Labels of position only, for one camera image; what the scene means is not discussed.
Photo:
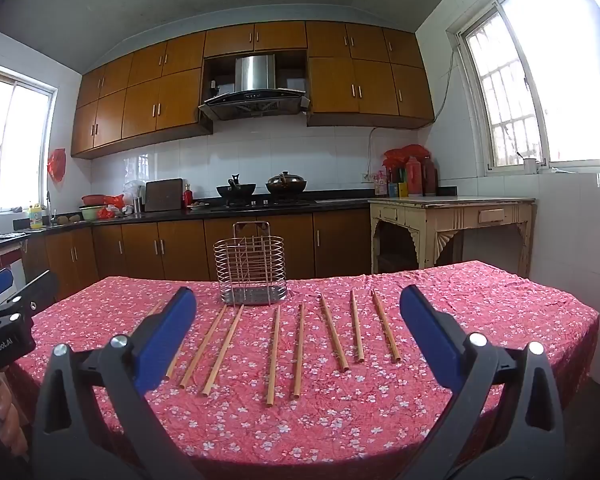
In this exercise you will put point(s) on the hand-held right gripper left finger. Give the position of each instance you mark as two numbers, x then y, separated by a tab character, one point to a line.
165	340

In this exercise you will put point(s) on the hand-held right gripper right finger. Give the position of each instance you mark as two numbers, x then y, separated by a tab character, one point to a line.
430	340

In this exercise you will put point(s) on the wooden chopstick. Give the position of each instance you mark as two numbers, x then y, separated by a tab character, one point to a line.
222	351
356	325
385	325
170	371
273	355
205	346
333	332
298	352

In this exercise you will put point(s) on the person's left hand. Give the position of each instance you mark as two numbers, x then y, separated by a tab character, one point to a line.
5	410

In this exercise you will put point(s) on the yellow detergent bottle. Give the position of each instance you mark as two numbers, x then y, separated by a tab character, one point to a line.
36	217

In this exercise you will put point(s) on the metal faucet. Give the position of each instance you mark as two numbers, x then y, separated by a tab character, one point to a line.
49	207

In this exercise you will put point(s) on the green basin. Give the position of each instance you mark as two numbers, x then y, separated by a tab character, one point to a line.
94	212

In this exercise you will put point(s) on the wooden base cabinets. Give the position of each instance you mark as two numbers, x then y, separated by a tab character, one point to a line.
140	245

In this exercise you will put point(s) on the red basin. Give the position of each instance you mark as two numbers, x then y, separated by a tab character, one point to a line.
96	200

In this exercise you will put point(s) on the black kitchen countertop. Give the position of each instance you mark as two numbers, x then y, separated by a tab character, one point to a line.
130	217

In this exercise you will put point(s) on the cream wooden side table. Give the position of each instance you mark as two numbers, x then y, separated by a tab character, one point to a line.
450	215

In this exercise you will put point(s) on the white plastic bag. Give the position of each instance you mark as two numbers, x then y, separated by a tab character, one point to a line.
133	189

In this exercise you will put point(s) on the small red bottle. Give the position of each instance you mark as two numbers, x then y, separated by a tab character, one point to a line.
188	197

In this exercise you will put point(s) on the dark wooden cutting board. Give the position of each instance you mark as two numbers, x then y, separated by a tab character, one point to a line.
163	195

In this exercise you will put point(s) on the red floral tablecloth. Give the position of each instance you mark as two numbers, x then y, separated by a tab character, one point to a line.
305	425

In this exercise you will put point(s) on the pink bottle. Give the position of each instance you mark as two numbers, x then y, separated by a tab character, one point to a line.
381	185

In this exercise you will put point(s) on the dark red thermos flask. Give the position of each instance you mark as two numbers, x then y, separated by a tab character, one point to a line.
430	176

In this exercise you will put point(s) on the black wok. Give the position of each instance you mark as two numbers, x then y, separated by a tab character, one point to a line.
235	191

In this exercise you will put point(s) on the gas stove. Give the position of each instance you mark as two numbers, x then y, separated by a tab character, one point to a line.
265	203

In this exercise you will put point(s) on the dark pot with lid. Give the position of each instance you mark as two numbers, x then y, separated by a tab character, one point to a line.
286	185

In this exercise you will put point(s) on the white cup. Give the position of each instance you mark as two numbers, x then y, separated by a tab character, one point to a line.
530	166

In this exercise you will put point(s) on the large barred window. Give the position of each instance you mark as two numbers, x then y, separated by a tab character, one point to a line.
530	85

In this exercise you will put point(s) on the steel range hood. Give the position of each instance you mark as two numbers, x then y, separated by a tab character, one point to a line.
252	75

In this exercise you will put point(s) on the red bag on wall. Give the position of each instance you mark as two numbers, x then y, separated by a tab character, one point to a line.
57	165

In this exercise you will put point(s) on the wooden wall cabinets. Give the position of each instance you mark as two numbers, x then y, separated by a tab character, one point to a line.
145	105

